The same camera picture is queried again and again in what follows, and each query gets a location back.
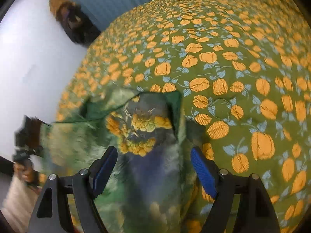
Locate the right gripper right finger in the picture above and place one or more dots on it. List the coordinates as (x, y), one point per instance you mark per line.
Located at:
(255, 212)

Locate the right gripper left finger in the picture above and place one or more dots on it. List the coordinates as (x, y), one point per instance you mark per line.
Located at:
(51, 212)

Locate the green landscape print jacket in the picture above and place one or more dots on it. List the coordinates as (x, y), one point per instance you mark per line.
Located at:
(153, 183)

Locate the cream fleece sleeve forearm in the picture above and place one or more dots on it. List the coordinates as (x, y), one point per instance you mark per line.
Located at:
(18, 205)

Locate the person left hand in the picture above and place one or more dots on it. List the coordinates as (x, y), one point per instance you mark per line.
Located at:
(26, 173)

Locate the hanging coats on rack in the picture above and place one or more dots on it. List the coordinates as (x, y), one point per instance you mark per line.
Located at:
(76, 24)

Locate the pumpkin pattern green quilt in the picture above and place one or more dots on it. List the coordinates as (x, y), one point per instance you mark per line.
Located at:
(243, 68)

